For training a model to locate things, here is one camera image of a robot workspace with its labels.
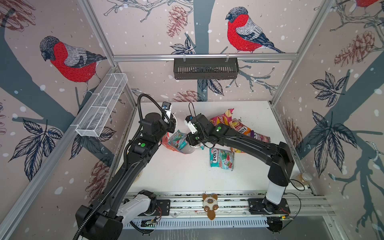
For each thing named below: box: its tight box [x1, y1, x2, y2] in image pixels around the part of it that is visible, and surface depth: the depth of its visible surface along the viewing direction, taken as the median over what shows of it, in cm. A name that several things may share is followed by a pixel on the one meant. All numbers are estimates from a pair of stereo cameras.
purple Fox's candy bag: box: [250, 130, 271, 143], surface depth 99 cm
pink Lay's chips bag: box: [209, 108, 235, 128], surface depth 97 cm
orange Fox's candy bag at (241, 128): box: [231, 118, 252, 136], surface depth 103 cm
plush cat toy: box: [202, 193, 219, 220], surface depth 74 cm
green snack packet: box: [209, 148, 235, 171], surface depth 89 cm
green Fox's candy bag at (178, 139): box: [168, 129, 188, 150], surface depth 92 cm
